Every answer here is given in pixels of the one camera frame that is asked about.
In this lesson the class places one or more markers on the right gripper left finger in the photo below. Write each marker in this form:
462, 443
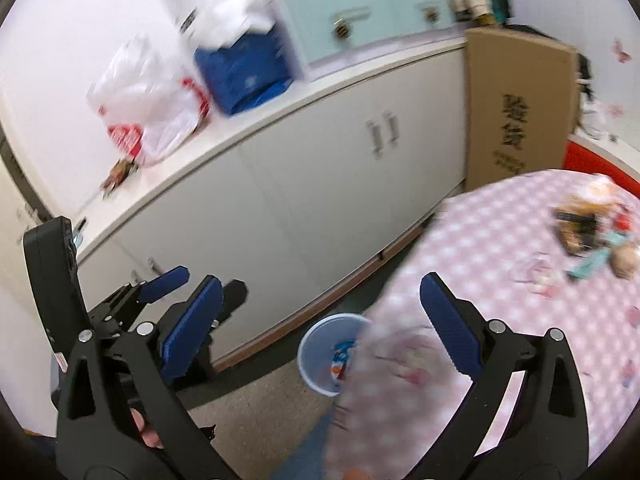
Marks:
118, 418

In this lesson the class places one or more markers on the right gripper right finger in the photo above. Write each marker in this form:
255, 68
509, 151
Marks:
547, 433

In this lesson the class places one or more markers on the blue cookie snack bag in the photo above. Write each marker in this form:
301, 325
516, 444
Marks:
342, 353

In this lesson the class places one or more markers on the trash pile on bed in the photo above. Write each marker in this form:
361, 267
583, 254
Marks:
596, 227

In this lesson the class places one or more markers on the light blue trash bin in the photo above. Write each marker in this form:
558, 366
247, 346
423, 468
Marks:
315, 350

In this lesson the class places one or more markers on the person's left hand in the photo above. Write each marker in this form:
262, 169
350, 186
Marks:
149, 436

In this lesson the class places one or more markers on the white red plastic bag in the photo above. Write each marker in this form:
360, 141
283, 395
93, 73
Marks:
148, 106

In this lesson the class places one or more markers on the white low cabinet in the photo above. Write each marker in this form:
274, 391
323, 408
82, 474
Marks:
302, 198

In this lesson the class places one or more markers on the red chair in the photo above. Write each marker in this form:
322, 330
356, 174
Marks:
580, 159

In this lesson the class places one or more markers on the brown cardboard box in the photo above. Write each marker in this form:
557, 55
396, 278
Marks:
522, 100

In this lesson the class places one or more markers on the mint green case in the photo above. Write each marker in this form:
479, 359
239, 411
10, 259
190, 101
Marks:
321, 37

